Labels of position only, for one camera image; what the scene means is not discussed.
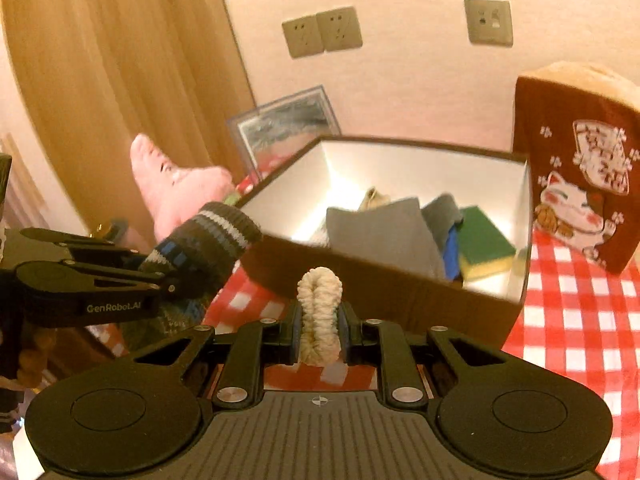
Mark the person's left hand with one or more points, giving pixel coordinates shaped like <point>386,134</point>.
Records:
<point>37,345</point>

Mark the beige wall socket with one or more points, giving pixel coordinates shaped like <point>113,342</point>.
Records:
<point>489,21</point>
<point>340,29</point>
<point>303,36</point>

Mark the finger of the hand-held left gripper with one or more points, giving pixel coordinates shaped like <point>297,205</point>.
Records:
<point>80,241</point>
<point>90,277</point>

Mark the red cat print cushion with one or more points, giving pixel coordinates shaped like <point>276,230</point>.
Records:
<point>565,125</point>

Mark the clear plastic cloth package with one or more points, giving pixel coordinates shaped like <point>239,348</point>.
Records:
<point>385,235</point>

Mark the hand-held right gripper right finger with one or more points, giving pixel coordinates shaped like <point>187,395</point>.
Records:
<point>343,332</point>

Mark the cream scrunchie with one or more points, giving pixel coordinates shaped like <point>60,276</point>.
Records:
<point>320,310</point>

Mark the red checkered tablecloth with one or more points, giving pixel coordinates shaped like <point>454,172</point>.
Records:
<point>575,325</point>

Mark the wooden side panel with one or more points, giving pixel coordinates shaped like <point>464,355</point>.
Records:
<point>125,60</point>

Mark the grey striped knit sock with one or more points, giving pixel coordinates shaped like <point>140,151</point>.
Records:
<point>215,240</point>

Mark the green and yellow sponge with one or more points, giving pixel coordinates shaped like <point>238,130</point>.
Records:
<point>487,242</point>

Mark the beige socks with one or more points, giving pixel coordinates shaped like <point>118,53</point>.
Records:
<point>375,199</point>

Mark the framed picture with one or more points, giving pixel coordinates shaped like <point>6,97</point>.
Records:
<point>290,125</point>

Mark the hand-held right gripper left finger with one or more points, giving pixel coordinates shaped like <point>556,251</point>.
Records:
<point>296,332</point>

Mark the pink plush toy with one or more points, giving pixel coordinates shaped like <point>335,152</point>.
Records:
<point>170,185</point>

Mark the brown cardboard box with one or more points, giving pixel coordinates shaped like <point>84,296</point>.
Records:
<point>400,300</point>

